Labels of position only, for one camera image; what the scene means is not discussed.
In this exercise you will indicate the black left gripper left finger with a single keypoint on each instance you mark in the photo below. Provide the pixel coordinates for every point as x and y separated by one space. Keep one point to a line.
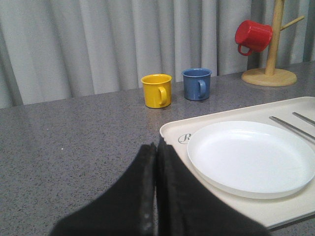
125 209

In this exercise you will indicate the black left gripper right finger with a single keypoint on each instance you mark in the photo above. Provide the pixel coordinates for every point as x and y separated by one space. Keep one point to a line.
187 208

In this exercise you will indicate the white round plate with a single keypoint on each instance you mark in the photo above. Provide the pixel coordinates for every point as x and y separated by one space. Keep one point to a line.
251 159

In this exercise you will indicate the silver metal fork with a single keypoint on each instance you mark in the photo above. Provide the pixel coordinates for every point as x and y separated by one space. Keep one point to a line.
292 127

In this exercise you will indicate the yellow enamel mug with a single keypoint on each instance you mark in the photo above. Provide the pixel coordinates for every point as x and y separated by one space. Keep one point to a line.
157 90

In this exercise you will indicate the blue enamel mug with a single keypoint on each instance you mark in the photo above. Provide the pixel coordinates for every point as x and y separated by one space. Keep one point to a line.
197 83

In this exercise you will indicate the beige rabbit serving tray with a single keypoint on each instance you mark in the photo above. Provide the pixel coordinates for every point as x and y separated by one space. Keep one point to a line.
270 213

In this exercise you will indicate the wooden mug tree stand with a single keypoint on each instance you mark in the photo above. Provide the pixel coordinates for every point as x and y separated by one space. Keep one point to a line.
270 76

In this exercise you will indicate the grey curtain backdrop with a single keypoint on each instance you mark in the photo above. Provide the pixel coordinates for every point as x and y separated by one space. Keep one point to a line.
58 49

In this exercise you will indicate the red enamel mug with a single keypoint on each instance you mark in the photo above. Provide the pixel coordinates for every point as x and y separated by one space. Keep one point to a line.
252 36

